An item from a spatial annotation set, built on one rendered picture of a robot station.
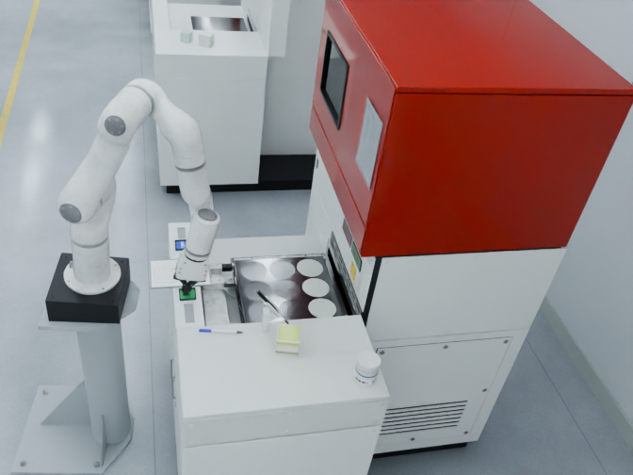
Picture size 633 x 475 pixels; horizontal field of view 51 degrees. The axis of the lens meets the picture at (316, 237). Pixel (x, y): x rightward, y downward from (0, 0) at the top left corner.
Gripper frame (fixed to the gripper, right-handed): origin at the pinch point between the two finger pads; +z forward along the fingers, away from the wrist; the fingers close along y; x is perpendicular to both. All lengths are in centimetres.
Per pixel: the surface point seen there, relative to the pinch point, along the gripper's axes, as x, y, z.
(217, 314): 2.2, -12.4, 8.8
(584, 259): -56, -212, 5
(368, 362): 44, -48, -17
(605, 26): -110, -191, -95
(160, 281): -7.2, 7.6, 4.5
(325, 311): 6.4, -49.0, -0.9
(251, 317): 6.5, -23.0, 4.7
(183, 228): -36.7, -1.7, 3.3
